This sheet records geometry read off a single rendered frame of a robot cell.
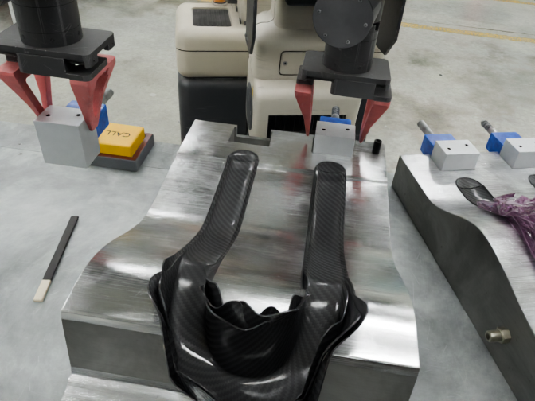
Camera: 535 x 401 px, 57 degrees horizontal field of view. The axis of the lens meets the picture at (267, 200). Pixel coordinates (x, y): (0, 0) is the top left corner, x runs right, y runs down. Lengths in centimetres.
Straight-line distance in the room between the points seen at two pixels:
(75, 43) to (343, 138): 32
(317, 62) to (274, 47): 39
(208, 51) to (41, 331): 86
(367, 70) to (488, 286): 27
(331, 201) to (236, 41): 75
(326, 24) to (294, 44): 50
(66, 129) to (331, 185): 30
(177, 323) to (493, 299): 32
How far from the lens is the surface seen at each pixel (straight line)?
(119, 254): 43
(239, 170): 60
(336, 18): 49
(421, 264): 64
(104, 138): 76
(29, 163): 80
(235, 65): 127
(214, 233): 51
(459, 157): 71
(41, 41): 52
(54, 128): 56
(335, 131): 63
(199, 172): 59
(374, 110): 60
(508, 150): 78
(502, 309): 55
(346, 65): 58
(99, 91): 56
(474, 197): 69
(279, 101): 99
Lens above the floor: 122
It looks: 38 degrees down
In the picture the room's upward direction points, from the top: 5 degrees clockwise
